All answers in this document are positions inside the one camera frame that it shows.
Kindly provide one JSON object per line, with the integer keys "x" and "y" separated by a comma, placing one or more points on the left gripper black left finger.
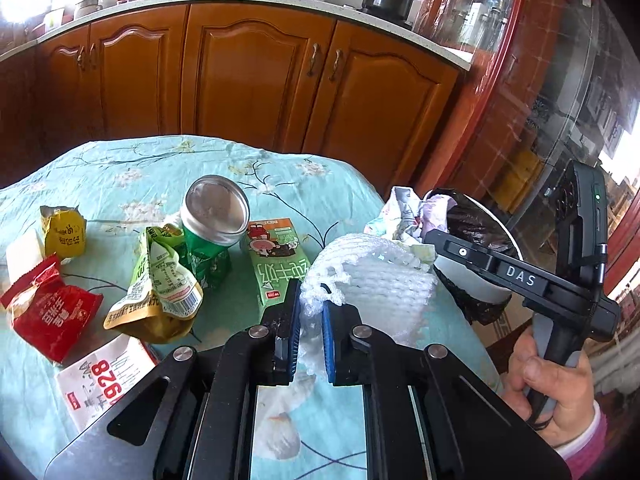
{"x": 193, "y": 415}

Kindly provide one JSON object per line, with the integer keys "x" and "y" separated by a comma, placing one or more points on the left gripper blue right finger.
{"x": 427, "y": 415}

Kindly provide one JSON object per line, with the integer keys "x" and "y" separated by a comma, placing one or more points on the green gold snack pouch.
{"x": 163, "y": 298}

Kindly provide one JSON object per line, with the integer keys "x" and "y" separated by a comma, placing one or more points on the white foam fruit net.
{"x": 392, "y": 285}

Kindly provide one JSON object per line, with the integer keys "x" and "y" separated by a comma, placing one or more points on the red chip bag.
{"x": 46, "y": 312}

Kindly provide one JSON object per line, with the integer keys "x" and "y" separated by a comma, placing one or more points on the green milk carton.
{"x": 277, "y": 256}

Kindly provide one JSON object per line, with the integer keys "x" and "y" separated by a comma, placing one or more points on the foil wrapper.
{"x": 405, "y": 219}

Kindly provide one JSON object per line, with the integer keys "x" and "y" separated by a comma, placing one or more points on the green soda can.
{"x": 214, "y": 216}

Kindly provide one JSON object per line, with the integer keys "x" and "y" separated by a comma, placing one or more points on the small yellow snack packet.
{"x": 64, "y": 231}

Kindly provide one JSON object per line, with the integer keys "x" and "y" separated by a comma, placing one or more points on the pink sleeve forearm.
{"x": 581, "y": 453}

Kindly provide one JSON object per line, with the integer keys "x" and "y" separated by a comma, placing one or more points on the white trash bin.
{"x": 465, "y": 279}

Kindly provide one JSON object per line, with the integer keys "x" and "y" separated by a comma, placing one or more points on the black trash bag liner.
{"x": 475, "y": 239}

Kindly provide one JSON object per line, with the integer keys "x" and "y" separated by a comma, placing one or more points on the wooden lower kitchen cabinets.
{"x": 273, "y": 77}

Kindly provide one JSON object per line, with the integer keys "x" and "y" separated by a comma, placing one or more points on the person's right hand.
{"x": 570, "y": 387}

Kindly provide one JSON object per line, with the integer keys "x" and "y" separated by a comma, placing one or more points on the floral teal tablecloth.
{"x": 309, "y": 429}

